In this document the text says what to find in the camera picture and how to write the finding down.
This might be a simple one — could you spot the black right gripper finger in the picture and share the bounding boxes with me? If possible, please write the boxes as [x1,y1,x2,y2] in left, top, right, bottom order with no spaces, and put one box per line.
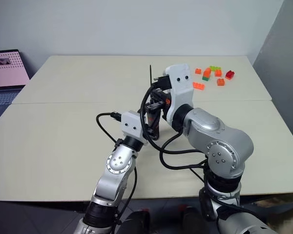
[151,88,168,103]

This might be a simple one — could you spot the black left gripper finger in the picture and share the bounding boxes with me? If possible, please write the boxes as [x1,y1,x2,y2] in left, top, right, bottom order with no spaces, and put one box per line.
[146,101,167,111]

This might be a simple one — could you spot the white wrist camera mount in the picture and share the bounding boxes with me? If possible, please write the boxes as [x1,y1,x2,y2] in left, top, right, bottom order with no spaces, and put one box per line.
[121,110,147,146]
[162,63,195,125]

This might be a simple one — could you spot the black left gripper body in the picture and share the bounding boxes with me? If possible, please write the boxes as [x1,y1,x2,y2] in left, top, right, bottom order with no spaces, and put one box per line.
[142,109,152,124]

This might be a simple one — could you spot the long orange toy brick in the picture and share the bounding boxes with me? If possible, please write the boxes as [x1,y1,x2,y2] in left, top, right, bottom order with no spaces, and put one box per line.
[192,81,206,91]

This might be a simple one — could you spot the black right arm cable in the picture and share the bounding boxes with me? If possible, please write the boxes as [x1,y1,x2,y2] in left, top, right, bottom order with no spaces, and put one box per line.
[140,76,210,183]

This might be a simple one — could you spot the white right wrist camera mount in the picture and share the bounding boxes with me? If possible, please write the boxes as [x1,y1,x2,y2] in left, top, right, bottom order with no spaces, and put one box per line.
[162,63,195,125]

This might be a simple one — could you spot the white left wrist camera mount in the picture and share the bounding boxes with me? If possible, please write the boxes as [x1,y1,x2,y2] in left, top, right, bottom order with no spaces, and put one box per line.
[121,110,147,146]

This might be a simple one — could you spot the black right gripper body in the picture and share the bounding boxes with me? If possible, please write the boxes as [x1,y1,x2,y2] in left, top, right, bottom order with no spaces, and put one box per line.
[161,90,174,122]

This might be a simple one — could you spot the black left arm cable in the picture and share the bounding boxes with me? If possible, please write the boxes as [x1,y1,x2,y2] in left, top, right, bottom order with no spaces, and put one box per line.
[96,111,139,226]

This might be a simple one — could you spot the open laptop pink screen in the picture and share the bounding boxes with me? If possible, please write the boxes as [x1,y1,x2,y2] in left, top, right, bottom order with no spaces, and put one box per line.
[0,49,31,124]

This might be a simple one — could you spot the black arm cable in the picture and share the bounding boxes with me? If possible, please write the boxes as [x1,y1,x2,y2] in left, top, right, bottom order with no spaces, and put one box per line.
[140,76,210,183]
[96,111,139,226]

